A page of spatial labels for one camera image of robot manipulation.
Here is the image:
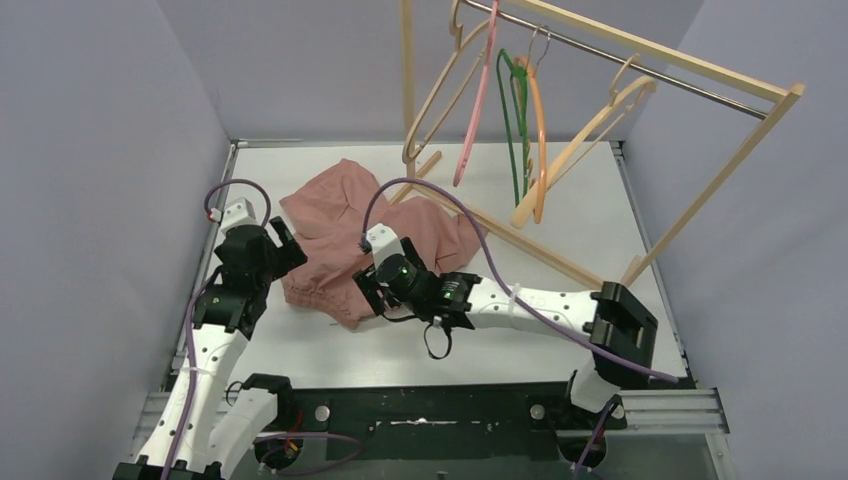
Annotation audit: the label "pink shorts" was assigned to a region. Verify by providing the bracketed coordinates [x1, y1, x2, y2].
[280, 159, 480, 329]

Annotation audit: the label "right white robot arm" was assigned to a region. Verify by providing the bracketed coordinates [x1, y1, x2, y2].
[353, 226, 667, 427]

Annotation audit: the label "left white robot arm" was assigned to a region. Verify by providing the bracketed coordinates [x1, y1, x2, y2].
[113, 217, 307, 479]

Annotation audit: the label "beige wooden hanger left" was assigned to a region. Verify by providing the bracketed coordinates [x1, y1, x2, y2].
[402, 0, 492, 164]

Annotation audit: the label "beige wooden hanger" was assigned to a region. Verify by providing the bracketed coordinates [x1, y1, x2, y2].
[510, 53, 657, 229]
[402, 0, 492, 164]

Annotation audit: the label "green plastic hanger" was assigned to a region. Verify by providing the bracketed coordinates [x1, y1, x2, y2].
[496, 49, 531, 205]

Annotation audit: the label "orange plastic hanger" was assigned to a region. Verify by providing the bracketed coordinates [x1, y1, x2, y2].
[513, 25, 550, 224]

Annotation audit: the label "pink plastic hanger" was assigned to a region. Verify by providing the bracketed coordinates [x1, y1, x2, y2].
[452, 0, 500, 187]

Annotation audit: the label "beige wooden hanger right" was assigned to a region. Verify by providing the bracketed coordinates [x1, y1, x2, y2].
[510, 53, 657, 229]

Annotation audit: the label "wooden clothes rack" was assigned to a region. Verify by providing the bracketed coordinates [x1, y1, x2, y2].
[400, 1, 805, 286]

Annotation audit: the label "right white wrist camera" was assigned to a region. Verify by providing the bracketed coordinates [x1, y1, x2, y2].
[359, 223, 404, 268]

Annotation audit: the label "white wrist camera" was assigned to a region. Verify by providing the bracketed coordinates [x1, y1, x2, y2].
[207, 197, 259, 235]
[359, 223, 404, 268]

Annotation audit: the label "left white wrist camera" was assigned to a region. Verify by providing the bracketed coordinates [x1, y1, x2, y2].
[207, 197, 259, 235]

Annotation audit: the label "black metal base frame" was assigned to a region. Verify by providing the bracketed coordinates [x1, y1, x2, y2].
[228, 380, 697, 463]

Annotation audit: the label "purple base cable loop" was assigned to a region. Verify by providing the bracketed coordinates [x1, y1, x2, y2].
[251, 430, 366, 478]

